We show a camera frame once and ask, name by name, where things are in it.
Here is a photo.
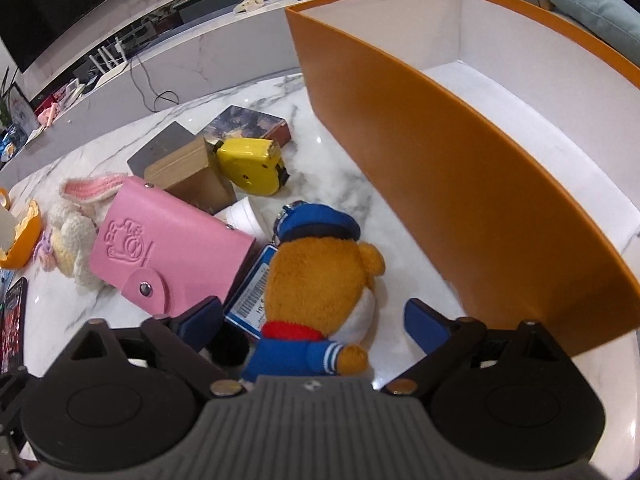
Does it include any orange peel shaped object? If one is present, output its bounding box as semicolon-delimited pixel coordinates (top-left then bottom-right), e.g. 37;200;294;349
0;188;42;270

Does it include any pink leather card wallet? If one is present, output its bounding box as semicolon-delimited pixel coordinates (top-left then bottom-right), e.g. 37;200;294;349
89;177;255;316

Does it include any orange storage box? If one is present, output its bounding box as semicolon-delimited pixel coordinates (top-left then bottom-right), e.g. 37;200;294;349
286;0;639;356

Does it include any white barcode card packet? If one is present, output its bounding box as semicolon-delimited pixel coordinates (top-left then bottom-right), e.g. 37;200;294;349
224;245;278;339

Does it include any black flat gift box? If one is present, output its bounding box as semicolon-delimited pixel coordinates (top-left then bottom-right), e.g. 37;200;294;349
127;122;194;178

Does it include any picture printed card box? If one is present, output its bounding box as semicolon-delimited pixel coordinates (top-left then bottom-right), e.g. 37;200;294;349
198;105;291;148

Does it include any black power cable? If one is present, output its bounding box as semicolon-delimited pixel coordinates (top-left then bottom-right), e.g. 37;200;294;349
128;56;180;113

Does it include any light blue cushion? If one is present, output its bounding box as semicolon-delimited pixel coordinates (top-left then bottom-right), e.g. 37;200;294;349
549;0;640;65

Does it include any white wifi router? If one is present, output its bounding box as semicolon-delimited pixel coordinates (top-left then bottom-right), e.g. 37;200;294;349
89;38;130;88

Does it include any bear plush blue sailor outfit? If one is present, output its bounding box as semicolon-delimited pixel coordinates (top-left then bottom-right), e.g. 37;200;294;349
241;200;386;384

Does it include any yellow tape measure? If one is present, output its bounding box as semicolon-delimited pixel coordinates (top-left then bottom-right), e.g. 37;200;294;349
214;138;290;196

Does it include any white crochet bunny plush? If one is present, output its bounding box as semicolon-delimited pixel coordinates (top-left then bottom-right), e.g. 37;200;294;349
34;172;128;290

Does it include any white tv console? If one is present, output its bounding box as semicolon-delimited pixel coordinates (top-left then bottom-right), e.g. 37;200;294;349
1;0;299;188

